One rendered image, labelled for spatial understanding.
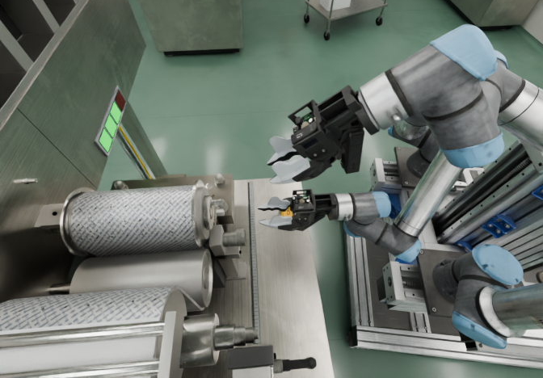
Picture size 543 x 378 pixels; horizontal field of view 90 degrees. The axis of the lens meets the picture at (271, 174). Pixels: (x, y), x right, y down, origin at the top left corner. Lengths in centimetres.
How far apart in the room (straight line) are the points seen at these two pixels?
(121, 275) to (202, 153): 184
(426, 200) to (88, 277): 81
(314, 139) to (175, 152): 210
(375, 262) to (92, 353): 154
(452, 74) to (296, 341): 75
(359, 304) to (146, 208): 130
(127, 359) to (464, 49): 52
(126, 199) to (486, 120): 62
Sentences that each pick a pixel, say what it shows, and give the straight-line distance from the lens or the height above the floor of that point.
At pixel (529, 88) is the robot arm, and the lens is 60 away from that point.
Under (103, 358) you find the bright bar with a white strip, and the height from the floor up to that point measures 144.
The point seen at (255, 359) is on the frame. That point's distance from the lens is 35.
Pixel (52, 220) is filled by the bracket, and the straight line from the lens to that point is 71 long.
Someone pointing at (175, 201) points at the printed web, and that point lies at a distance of 58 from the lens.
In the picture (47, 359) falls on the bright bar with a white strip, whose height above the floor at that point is 144.
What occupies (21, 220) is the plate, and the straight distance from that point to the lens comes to 71.
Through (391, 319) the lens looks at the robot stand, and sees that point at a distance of 171.
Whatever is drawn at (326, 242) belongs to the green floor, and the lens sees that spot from 196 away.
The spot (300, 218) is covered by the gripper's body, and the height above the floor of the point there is 112.
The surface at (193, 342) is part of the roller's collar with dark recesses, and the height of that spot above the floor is 137.
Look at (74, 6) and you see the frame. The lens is 100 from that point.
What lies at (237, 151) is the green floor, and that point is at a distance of 235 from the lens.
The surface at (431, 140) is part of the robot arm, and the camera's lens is 122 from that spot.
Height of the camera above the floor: 179
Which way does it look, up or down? 55 degrees down
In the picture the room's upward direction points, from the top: straight up
